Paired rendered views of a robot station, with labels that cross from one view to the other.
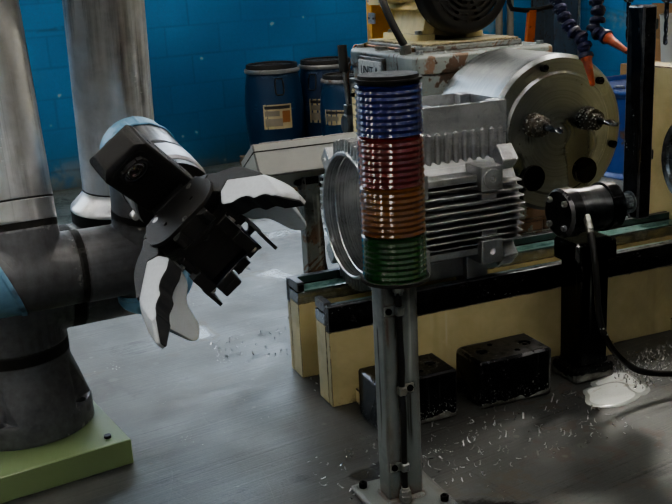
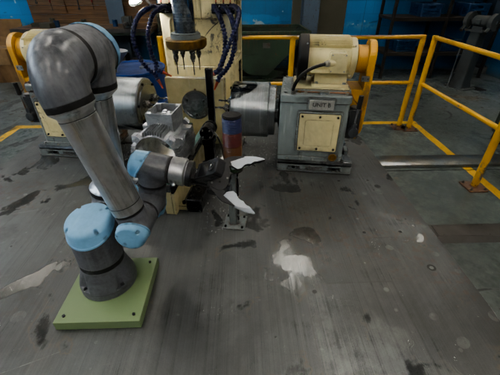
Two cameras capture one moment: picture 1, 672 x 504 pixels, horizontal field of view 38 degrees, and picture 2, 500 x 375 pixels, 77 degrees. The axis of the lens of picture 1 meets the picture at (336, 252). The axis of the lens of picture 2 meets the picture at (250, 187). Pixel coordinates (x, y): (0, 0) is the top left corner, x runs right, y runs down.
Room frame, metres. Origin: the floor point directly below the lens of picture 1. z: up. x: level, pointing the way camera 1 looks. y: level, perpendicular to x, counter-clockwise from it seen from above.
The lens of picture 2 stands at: (0.38, 0.70, 1.55)
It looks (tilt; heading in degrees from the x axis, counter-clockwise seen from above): 34 degrees down; 299
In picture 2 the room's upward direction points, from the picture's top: straight up
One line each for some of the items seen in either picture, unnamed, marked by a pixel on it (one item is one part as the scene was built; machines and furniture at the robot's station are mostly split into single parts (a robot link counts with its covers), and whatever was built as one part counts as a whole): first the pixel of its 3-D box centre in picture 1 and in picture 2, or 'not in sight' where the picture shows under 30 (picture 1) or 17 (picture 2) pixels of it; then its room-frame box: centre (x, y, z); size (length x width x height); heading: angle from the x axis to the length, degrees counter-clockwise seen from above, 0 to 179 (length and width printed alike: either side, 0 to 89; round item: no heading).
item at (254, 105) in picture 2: not in sight; (259, 109); (1.04, -0.57, 1.04); 0.41 x 0.25 x 0.25; 22
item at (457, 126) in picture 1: (444, 128); (165, 117); (1.23, -0.15, 1.11); 0.12 x 0.11 x 0.07; 112
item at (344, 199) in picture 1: (418, 205); (165, 144); (1.21, -0.11, 1.02); 0.20 x 0.19 x 0.19; 112
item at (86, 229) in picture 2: (12, 281); (94, 234); (1.04, 0.36, 1.00); 0.13 x 0.12 x 0.14; 116
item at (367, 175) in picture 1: (390, 158); (232, 138); (0.87, -0.05, 1.14); 0.06 x 0.06 x 0.04
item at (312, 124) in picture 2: not in sight; (315, 123); (0.79, -0.67, 0.99); 0.35 x 0.31 x 0.37; 22
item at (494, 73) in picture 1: (508, 122); (120, 103); (1.67, -0.31, 1.04); 0.37 x 0.25 x 0.25; 22
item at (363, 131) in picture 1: (389, 108); (231, 123); (0.87, -0.05, 1.19); 0.06 x 0.06 x 0.04
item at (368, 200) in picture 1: (392, 207); (232, 150); (0.87, -0.05, 1.10); 0.06 x 0.06 x 0.04
